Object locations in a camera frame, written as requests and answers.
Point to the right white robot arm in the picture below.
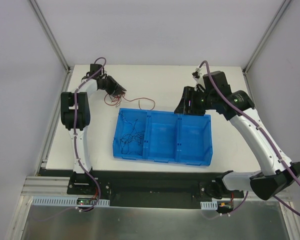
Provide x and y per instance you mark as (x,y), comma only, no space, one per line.
(277,170)

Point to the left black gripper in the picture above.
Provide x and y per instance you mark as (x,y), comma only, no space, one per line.
(112,85)

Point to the aluminium rail frame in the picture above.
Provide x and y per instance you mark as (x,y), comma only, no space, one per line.
(149,87)

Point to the white cable duct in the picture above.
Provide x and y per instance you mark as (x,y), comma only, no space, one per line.
(209,205)
(68,202)

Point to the left white cable duct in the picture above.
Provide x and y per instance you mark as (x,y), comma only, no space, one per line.
(68,202)

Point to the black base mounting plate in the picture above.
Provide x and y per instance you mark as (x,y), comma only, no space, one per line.
(141,189)

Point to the blue three-compartment bin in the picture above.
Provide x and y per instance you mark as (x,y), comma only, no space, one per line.
(163,137)

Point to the right white cable duct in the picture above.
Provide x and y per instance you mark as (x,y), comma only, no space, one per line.
(209,205)

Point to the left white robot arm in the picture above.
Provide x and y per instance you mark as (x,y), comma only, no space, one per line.
(75,116)

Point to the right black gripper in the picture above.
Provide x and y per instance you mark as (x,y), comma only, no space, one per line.
(190,99)

